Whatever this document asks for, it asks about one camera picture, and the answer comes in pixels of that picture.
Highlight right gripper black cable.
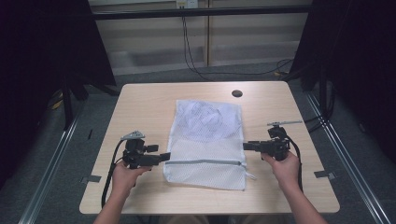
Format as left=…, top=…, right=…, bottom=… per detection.
left=285, top=133, right=304, bottom=192

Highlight grey tape strip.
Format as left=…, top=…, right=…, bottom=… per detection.
left=313, top=170, right=337, bottom=181
left=79, top=175, right=103, bottom=185

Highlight black curtain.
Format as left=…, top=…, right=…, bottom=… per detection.
left=289, top=0, right=396, bottom=164
left=0, top=0, right=118, bottom=189

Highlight person's legs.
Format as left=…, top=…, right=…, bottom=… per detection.
left=163, top=214, right=292, bottom=224

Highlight person's right hand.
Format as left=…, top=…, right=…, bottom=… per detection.
left=261, top=150, right=301, bottom=189

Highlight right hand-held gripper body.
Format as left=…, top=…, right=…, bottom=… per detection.
left=266, top=119, right=304, bottom=162

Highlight aluminium floor rail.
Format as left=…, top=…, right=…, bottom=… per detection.
left=18, top=102, right=89, bottom=224
left=304, top=91, right=392, bottom=224

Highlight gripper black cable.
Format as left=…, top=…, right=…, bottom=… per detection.
left=100, top=139, right=126, bottom=209
left=285, top=133, right=304, bottom=192

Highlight black stand leg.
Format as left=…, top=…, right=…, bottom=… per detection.
left=60, top=83, right=75, bottom=131

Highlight white wall socket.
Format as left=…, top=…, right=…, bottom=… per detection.
left=175, top=0, right=200, bottom=9

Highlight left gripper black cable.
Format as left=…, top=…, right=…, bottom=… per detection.
left=100, top=139, right=126, bottom=209

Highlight black floor cable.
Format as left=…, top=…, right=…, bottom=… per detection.
left=303, top=113, right=329, bottom=133

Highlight black horizontal bar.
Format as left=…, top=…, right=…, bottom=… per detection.
left=92, top=5, right=314, bottom=21

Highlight black hanging wall cable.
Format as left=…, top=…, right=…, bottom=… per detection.
left=181, top=16, right=295, bottom=82

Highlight person's left hand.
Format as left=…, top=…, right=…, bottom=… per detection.
left=110, top=161, right=152, bottom=196

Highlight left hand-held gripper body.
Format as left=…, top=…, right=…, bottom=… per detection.
left=120, top=130, right=151, bottom=170

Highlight pale crumpled garment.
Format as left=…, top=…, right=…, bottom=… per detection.
left=177, top=101, right=241, bottom=138

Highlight white mesh laundry bag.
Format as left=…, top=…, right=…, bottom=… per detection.
left=163, top=99, right=258, bottom=191

